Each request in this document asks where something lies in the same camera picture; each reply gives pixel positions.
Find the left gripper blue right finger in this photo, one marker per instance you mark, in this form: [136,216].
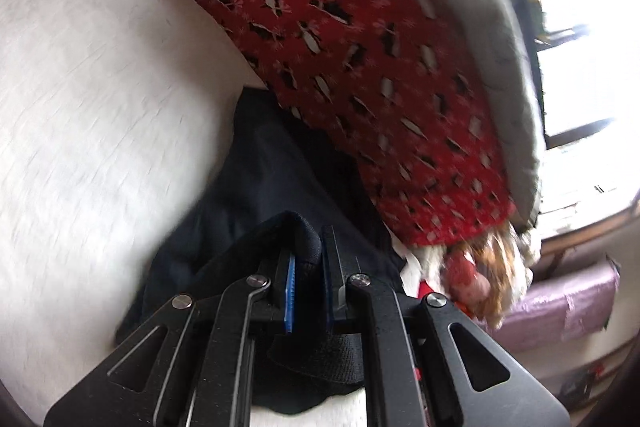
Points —
[334,278]

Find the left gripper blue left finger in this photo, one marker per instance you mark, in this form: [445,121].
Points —
[284,288]

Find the dark navy garment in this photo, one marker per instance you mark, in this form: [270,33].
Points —
[281,185]

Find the doll with blond hair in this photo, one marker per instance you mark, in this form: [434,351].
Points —
[487,275]

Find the purple wrapped box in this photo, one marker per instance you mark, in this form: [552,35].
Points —
[562,309]

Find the white quilted bed cover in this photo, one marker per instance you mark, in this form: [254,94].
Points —
[115,116]

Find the red penguin-pattern blanket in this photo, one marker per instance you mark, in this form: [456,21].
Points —
[394,84]

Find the grey-white duvet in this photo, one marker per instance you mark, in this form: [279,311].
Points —
[496,42]

